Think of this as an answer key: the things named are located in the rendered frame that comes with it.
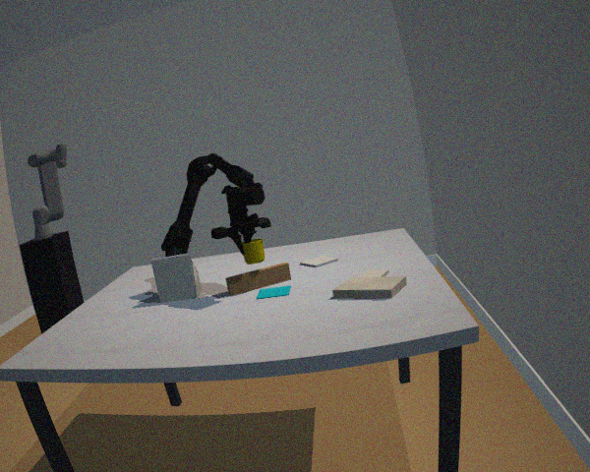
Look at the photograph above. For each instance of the tan flat rectangular block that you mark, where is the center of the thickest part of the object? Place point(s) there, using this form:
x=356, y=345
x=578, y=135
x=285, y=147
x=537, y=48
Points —
x=369, y=287

